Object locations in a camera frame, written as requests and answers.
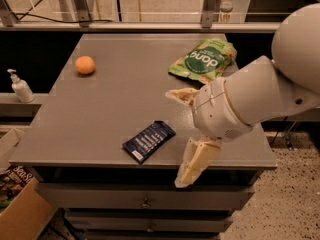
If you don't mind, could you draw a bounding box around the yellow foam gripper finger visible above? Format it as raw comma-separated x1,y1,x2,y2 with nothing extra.
165,88,199,106
174,137,221,188

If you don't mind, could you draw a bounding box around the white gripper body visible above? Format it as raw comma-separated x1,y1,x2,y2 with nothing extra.
192,77,253,142

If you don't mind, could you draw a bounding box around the dark blue rxbar wrapper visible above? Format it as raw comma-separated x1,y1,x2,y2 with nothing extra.
122,121,176,164

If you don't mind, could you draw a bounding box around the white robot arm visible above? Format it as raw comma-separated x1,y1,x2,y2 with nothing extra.
166,3,320,188

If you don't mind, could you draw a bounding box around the green dang snack bag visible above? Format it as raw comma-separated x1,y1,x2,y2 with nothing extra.
168,38,237,84

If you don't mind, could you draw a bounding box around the grey drawer cabinet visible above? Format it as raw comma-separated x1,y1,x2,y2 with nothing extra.
11,34,276,240

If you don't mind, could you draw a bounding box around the orange fruit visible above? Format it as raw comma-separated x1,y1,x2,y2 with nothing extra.
75,56,95,75

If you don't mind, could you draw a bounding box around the white pump lotion bottle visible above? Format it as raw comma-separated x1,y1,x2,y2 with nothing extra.
7,69,35,103

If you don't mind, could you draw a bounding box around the cardboard box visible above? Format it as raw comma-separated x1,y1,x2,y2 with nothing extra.
0,129,56,240

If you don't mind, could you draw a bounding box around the snack package in box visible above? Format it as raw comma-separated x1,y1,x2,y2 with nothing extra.
0,166,33,211

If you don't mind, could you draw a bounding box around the black cable on ledge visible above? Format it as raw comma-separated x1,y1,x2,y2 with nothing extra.
13,12,114,25

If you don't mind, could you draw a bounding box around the metal railing frame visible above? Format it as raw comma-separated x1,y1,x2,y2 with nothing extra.
0,0,320,33

